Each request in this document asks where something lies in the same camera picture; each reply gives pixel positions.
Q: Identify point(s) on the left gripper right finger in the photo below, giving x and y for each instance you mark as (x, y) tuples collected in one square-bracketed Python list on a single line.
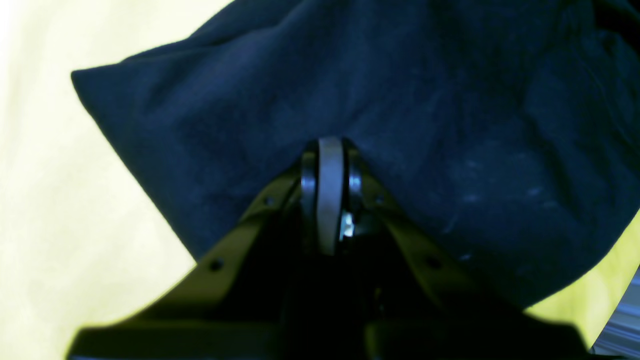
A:
[(424, 305)]

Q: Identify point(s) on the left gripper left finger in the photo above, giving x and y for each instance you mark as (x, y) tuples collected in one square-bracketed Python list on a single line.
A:
[(229, 306)]

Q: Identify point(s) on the dark navy T-shirt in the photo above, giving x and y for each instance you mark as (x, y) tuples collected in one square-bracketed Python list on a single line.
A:
[(507, 129)]

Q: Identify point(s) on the yellow table cloth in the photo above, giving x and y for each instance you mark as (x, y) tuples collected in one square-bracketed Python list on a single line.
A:
[(81, 241)]

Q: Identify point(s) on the aluminium frame rail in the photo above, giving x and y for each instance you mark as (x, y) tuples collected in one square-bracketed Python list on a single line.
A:
[(621, 335)]

